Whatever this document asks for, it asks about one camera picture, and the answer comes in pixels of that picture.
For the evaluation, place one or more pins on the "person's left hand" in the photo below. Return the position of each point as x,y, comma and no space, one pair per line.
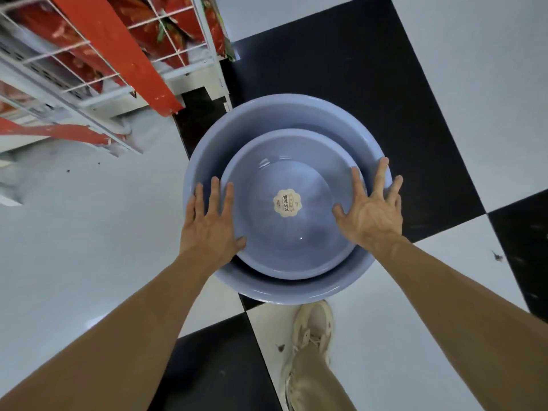
207,233

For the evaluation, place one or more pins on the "person's right hand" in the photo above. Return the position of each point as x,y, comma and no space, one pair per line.
373,220

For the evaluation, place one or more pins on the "person's left thumb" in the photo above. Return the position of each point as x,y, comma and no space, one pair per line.
239,243

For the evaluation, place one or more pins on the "person's right middle finger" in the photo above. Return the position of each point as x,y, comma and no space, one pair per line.
381,177

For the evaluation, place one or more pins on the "person's right thumb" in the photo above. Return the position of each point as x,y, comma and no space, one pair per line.
341,214

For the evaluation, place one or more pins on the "person's left middle finger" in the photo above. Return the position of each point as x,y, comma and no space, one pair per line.
214,195

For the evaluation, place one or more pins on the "small blue plastic basin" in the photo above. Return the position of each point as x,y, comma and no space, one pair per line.
295,243

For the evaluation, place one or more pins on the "large blue plastic basin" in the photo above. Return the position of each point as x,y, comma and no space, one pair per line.
265,113

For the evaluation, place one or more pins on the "person's left forearm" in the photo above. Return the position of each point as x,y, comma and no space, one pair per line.
115,338

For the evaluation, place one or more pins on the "person's right forearm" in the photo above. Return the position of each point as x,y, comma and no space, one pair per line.
462,321

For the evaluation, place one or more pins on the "cream flower-shaped sticker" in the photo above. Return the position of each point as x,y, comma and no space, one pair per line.
287,203

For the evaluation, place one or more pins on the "beige sneaker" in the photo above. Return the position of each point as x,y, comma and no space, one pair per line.
314,325

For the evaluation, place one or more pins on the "white metal shelf rack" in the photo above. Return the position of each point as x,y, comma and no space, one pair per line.
188,76

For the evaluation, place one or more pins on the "person's beige trouser leg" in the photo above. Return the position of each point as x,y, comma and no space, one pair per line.
319,385

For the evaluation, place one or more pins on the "wide red shelf strip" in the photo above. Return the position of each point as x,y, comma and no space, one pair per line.
124,55

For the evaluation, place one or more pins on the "narrow red shelf strip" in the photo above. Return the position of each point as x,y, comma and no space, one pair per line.
55,131

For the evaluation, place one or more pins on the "row of red snack packets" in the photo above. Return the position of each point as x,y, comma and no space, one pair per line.
145,25

